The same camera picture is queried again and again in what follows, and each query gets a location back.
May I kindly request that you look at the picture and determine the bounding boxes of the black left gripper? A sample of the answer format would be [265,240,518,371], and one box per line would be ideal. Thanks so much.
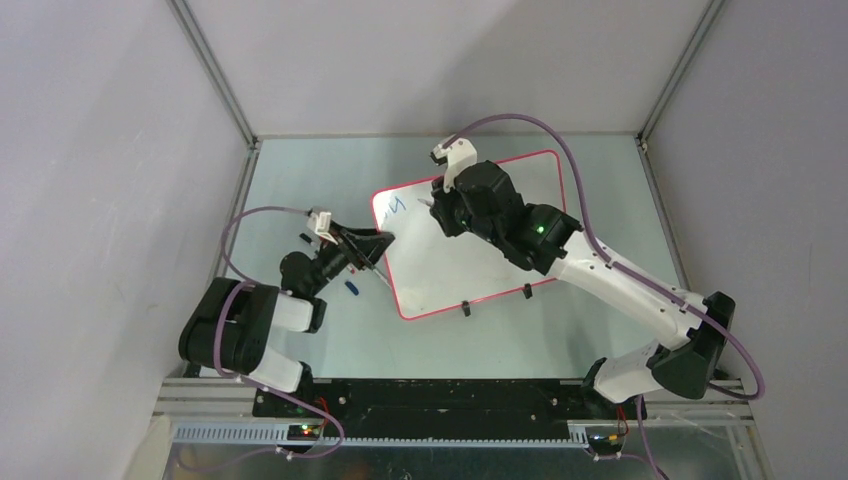
[308,220,393,295]

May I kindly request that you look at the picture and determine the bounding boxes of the blue marker cap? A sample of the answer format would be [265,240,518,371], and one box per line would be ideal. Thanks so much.
[344,281,360,296]

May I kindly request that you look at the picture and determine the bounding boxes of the pink framed whiteboard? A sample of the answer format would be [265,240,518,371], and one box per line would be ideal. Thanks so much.
[371,150,566,321]

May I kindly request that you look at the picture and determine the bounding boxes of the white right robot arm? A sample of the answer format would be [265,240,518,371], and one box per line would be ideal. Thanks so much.
[427,161,735,418]

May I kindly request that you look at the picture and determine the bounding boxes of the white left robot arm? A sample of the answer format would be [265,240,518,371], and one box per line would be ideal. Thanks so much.
[178,222,395,417]

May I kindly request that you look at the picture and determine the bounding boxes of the green cap marker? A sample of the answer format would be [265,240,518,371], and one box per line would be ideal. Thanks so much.
[371,267,392,289]

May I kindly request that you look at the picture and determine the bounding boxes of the black cap marker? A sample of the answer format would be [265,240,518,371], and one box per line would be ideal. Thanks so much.
[298,233,317,247]

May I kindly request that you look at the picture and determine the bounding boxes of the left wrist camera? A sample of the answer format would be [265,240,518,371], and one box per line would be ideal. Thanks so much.
[307,209,336,243]

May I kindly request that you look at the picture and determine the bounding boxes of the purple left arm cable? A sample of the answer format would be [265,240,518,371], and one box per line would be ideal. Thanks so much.
[175,205,347,475]

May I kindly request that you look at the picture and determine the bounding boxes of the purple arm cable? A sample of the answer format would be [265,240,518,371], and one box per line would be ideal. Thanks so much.
[175,205,347,475]
[443,113,767,480]

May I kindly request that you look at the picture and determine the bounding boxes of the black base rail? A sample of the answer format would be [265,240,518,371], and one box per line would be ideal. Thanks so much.
[254,377,647,442]

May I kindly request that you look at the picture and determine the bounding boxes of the aluminium frame profile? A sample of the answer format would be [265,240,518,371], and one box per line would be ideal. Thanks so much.
[153,377,754,452]

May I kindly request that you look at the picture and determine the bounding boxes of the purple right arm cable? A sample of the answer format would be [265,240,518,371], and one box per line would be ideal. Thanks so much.
[443,113,767,480]

